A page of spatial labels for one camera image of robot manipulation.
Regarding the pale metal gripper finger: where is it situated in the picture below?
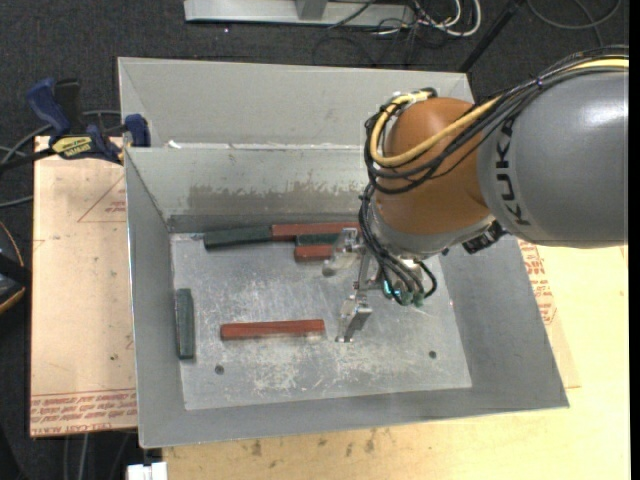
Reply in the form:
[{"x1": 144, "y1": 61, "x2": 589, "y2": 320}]
[
  {"x1": 334, "y1": 293, "x2": 374, "y2": 344},
  {"x1": 321, "y1": 226, "x2": 366, "y2": 278}
]

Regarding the red-brown flat block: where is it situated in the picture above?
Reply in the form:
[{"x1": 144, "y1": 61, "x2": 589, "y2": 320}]
[
  {"x1": 219, "y1": 318, "x2": 327, "y2": 342},
  {"x1": 271, "y1": 221, "x2": 362, "y2": 242},
  {"x1": 293, "y1": 244, "x2": 335, "y2": 264}
]

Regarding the dark green flat block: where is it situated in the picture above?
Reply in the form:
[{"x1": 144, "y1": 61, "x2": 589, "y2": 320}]
[
  {"x1": 174, "y1": 287, "x2": 197, "y2": 361},
  {"x1": 203, "y1": 225, "x2": 275, "y2": 252},
  {"x1": 294, "y1": 233, "x2": 342, "y2": 247}
]

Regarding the grey metal bin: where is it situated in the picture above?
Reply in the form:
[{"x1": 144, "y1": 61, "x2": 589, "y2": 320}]
[{"x1": 117, "y1": 56, "x2": 570, "y2": 450}]

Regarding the brown cardboard board red print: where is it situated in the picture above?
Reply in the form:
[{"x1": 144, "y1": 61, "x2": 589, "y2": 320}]
[{"x1": 29, "y1": 134, "x2": 584, "y2": 439}]

